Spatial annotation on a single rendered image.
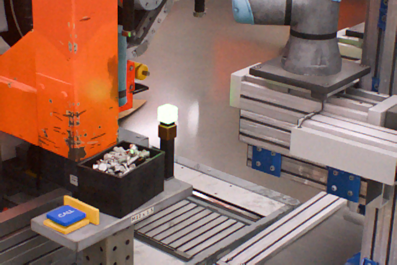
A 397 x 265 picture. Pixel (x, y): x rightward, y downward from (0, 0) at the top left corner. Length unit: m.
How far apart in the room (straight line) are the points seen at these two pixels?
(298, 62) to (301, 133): 0.19
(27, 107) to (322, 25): 0.85
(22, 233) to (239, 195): 1.03
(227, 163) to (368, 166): 1.70
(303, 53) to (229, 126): 1.92
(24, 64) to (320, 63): 0.82
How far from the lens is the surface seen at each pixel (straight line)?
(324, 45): 2.07
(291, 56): 2.08
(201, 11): 2.85
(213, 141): 3.77
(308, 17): 2.05
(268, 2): 2.03
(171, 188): 2.30
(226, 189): 3.15
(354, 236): 2.63
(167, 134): 2.28
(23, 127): 2.42
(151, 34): 3.02
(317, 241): 2.58
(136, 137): 3.22
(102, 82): 2.27
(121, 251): 2.24
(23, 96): 2.39
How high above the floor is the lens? 1.45
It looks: 21 degrees down
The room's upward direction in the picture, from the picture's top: 2 degrees clockwise
